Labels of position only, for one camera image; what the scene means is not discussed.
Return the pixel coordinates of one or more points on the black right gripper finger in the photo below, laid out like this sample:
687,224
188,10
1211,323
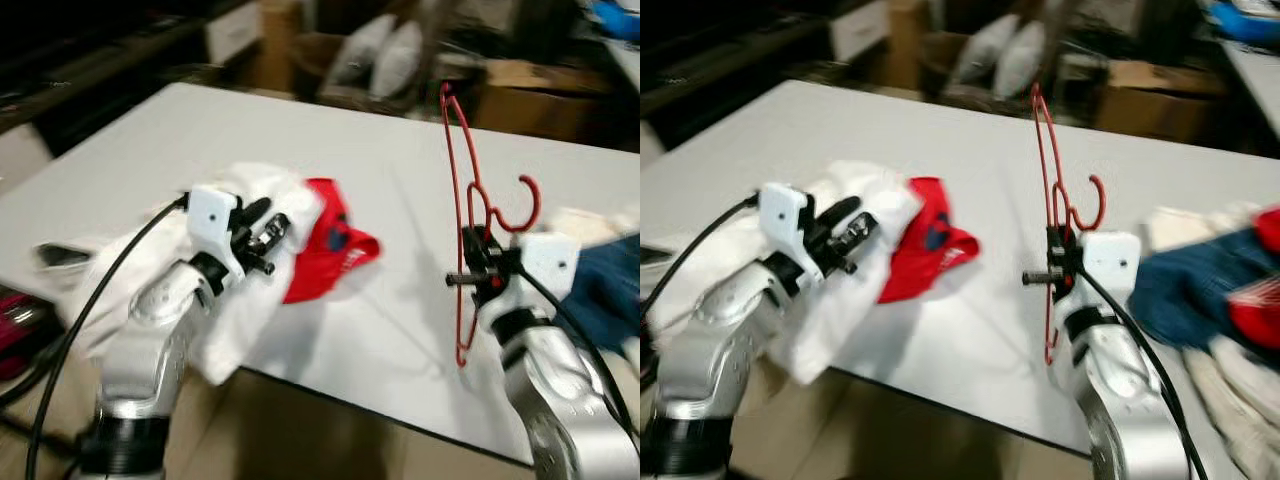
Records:
1068,248
1052,242
469,248
490,255

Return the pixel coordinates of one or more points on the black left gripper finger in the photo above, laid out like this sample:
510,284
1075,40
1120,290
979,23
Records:
255,213
860,235
275,235
835,215

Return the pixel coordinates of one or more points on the white cloth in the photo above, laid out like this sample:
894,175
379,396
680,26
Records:
850,330
240,330

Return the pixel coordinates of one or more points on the red striped garment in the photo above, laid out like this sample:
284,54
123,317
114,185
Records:
1260,310

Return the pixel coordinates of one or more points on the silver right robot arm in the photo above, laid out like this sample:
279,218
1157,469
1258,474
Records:
560,400
1125,400

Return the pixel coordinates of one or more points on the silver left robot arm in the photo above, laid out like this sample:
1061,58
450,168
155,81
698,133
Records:
715,345
150,340

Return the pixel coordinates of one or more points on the cream white garment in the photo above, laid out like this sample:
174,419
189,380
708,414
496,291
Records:
590,222
1235,400

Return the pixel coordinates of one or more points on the blue denim jeans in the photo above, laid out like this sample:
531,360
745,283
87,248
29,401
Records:
605,295
1190,290

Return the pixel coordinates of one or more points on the wide cardboard box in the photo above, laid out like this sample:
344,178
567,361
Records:
1160,105
540,105

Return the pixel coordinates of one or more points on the dark brown armchair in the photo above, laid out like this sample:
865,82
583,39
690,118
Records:
310,62
935,62

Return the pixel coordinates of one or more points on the tall cardboard box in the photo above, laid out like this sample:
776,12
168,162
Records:
277,45
905,45

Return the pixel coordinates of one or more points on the white panel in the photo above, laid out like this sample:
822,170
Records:
232,32
858,28

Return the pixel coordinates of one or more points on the grey white pillow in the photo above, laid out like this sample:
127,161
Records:
355,50
1022,58
978,48
400,60

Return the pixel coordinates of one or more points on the white desk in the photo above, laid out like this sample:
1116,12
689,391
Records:
1260,85
625,65

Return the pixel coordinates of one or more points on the blue bag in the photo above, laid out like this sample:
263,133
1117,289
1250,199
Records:
620,18
1245,20

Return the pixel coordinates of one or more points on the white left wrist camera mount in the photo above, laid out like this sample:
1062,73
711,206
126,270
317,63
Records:
212,215
780,212

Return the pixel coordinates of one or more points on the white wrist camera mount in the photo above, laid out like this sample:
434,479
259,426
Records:
550,265
780,212
212,215
1110,265

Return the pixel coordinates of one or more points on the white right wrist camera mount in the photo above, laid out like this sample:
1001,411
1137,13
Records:
1110,265
550,265

